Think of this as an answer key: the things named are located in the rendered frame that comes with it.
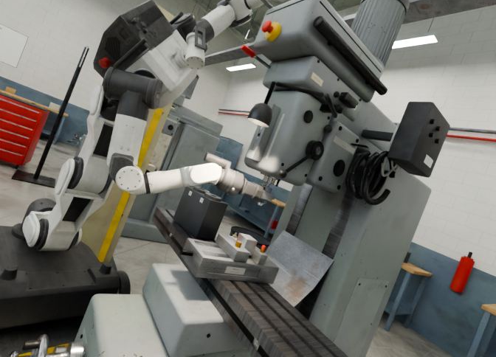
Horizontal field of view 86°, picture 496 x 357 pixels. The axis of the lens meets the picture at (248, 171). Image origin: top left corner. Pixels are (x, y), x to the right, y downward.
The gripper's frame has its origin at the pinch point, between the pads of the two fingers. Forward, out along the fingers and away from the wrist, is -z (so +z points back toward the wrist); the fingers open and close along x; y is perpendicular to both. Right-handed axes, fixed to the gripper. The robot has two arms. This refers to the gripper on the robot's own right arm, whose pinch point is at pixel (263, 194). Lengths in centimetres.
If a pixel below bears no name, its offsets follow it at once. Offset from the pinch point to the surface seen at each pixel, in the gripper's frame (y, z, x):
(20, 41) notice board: -94, 456, 800
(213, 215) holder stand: 19.5, 7.3, 27.9
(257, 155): -12.6, 10.2, -5.3
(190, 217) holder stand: 25.4, 15.8, 33.1
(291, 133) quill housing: -23.4, 4.2, -11.5
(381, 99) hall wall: -247, -325, 355
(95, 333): 54, 39, -14
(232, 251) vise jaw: 22.1, 6.3, -8.4
